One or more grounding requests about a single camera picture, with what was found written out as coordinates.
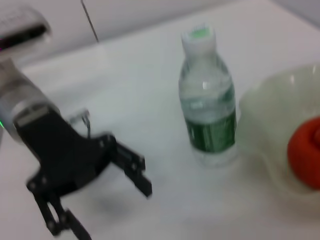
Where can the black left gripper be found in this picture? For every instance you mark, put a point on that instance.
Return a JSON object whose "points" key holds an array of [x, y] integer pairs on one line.
{"points": [[62, 155]]}

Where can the clear green-label water bottle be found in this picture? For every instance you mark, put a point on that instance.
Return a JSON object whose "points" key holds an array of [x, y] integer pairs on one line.
{"points": [[210, 130]]}

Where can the red-orange toy orange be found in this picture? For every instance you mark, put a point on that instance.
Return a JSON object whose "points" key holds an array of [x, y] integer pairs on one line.
{"points": [[305, 155]]}

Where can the green glass fruit plate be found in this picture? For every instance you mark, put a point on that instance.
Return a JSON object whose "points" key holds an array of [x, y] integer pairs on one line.
{"points": [[270, 112]]}

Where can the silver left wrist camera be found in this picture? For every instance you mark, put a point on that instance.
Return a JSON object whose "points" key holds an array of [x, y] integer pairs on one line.
{"points": [[22, 22]]}

